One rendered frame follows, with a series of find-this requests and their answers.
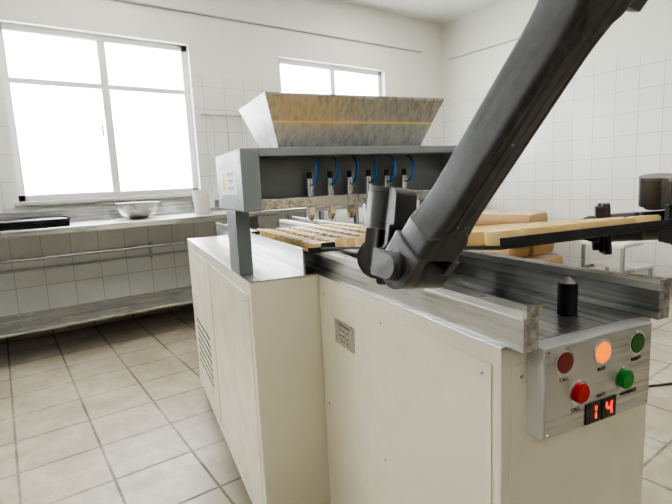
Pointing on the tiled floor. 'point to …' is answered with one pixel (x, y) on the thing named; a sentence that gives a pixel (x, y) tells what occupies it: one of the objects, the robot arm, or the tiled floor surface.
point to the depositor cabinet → (263, 371)
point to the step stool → (618, 260)
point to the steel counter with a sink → (56, 317)
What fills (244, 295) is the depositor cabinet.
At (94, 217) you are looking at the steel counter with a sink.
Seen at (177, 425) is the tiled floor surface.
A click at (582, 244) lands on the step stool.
